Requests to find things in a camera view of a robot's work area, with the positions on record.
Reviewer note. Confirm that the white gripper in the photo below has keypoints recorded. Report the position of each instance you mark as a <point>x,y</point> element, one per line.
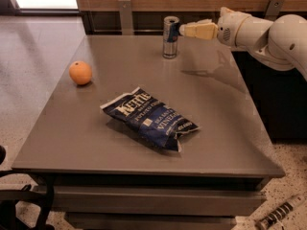
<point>230,27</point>

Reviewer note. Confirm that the silver blue redbull can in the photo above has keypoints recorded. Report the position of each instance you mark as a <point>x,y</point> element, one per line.
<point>170,35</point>

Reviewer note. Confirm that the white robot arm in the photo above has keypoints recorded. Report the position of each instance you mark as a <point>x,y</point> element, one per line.
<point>280,44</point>

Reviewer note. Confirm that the blue kettle chips bag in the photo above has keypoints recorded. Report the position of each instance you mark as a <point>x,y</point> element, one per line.
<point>151,118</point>

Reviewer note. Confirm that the orange fruit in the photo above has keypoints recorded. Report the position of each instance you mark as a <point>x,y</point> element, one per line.
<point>80,72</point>

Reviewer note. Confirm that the striped tube on floor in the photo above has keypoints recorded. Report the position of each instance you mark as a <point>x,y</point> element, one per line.
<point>280,212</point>

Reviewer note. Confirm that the black chair base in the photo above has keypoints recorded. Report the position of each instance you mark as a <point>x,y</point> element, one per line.
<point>9,199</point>

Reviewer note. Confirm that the grey metal bracket right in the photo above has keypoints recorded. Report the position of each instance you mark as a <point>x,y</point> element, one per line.
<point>273,9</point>

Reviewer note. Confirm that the grey metal bracket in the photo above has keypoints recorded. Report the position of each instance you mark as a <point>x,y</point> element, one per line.
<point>273,9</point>
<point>126,18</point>

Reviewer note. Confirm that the grey metal bracket left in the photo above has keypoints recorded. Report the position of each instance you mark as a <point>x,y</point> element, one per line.
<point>126,18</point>

